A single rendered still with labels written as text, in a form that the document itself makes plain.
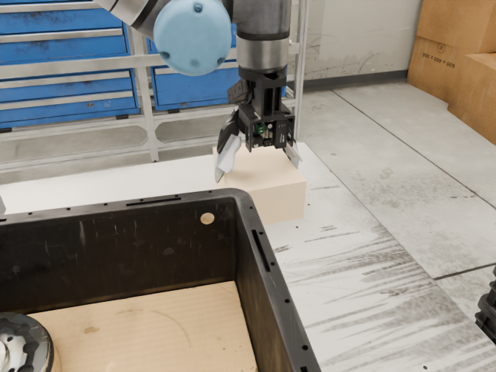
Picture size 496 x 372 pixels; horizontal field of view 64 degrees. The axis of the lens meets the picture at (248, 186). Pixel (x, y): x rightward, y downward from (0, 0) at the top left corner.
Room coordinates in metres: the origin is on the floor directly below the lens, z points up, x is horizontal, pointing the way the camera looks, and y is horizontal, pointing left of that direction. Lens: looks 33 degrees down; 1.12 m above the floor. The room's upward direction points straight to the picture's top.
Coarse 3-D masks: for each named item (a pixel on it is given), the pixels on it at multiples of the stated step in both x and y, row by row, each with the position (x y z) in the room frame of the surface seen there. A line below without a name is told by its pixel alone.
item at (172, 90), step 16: (224, 64) 2.03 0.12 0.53; (160, 80) 1.95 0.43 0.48; (176, 80) 1.97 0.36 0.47; (192, 80) 1.99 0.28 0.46; (208, 80) 2.02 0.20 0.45; (224, 80) 2.04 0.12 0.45; (160, 96) 1.94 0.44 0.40; (176, 96) 1.97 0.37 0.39; (192, 96) 1.99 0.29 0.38; (208, 96) 2.01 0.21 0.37; (224, 96) 2.04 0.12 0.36
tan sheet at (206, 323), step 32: (192, 288) 0.27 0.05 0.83; (224, 288) 0.27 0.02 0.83; (64, 320) 0.23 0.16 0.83; (96, 320) 0.23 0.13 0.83; (128, 320) 0.23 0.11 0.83; (160, 320) 0.23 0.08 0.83; (192, 320) 0.23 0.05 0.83; (224, 320) 0.23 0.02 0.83; (64, 352) 0.20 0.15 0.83; (96, 352) 0.20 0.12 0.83; (128, 352) 0.20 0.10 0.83; (160, 352) 0.20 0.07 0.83; (192, 352) 0.20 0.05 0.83; (224, 352) 0.20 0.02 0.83
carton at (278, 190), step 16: (240, 160) 0.62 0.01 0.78; (256, 160) 0.62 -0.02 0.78; (272, 160) 0.62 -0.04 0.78; (288, 160) 0.62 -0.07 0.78; (224, 176) 0.58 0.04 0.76; (240, 176) 0.56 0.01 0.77; (256, 176) 0.56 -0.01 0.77; (272, 176) 0.56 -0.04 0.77; (288, 176) 0.56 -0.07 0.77; (256, 192) 0.52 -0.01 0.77; (272, 192) 0.53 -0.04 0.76; (288, 192) 0.54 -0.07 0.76; (304, 192) 0.55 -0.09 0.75; (256, 208) 0.52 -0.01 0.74; (272, 208) 0.53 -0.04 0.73; (288, 208) 0.54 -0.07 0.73
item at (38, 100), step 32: (0, 0) 1.77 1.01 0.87; (32, 0) 1.81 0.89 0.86; (64, 0) 1.84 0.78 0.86; (0, 32) 1.76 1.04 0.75; (32, 32) 1.80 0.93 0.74; (64, 32) 1.82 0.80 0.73; (96, 32) 1.86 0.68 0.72; (0, 64) 1.75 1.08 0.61; (0, 96) 1.74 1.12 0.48; (32, 96) 1.77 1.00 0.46; (64, 96) 1.82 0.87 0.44; (96, 96) 1.84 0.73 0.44; (128, 96) 1.89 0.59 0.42
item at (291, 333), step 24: (192, 192) 0.29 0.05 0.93; (216, 192) 0.29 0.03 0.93; (240, 192) 0.29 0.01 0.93; (0, 216) 0.25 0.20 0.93; (24, 216) 0.25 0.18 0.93; (48, 216) 0.25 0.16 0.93; (72, 216) 0.25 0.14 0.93; (96, 216) 0.26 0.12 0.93; (240, 216) 0.25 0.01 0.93; (264, 240) 0.22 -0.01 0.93; (264, 264) 0.21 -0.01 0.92; (264, 288) 0.18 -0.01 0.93; (288, 288) 0.18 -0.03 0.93; (288, 312) 0.16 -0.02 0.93; (288, 336) 0.14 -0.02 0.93; (288, 360) 0.13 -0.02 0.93; (312, 360) 0.13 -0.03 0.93
